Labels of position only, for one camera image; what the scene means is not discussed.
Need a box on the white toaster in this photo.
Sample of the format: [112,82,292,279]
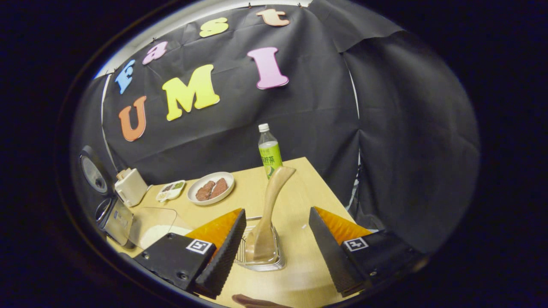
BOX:
[114,168,149,207]

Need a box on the dark grey rice cooker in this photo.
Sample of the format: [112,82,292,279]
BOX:
[79,145,135,249]

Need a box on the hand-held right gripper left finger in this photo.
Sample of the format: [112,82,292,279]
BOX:
[133,208,247,300]

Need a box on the white round plate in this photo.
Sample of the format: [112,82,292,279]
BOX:
[187,172,235,206]

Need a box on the wooden spoon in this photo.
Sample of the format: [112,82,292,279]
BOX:
[245,166,297,262]

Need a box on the clear chopstick holder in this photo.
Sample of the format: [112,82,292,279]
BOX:
[233,216,286,272]

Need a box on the black backdrop cloth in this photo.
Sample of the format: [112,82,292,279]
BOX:
[71,0,480,253]

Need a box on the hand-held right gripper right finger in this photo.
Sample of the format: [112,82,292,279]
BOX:
[308,207,426,298]

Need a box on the white divided grain dish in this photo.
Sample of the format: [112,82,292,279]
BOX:
[156,180,186,203]

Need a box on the green tea bottle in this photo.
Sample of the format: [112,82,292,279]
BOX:
[258,123,283,180]

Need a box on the brown meat piece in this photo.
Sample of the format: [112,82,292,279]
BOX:
[210,178,229,198]
[196,181,216,201]

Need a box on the clear plastic rice container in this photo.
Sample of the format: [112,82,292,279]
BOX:
[128,207,193,250]

